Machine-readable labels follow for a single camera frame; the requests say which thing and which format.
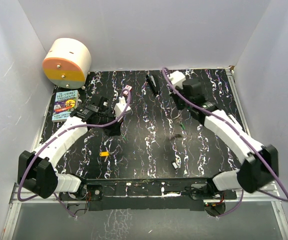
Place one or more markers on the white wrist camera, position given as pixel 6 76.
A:
pixel 120 106
pixel 176 77

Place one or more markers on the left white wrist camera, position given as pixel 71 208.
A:
pixel 120 106

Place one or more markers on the small red white box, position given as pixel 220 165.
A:
pixel 127 89

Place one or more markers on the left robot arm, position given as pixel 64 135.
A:
pixel 36 169

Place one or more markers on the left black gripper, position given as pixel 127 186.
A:
pixel 114 130

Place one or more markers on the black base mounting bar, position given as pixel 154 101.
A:
pixel 150 193

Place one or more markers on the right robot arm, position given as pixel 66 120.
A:
pixel 258 163

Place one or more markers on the white rectangular device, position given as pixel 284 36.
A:
pixel 235 123

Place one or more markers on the small black white clip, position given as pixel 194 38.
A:
pixel 175 165

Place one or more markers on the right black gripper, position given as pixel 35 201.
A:
pixel 174 95

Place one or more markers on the key with green tag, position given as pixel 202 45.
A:
pixel 182 126

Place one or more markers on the round pastel drawer box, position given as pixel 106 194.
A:
pixel 67 63

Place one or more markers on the blue children's paperback book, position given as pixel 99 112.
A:
pixel 65 102

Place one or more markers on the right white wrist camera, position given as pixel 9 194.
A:
pixel 176 77

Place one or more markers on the black stapler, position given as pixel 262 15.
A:
pixel 154 84

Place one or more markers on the key with yellow tag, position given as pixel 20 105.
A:
pixel 104 155

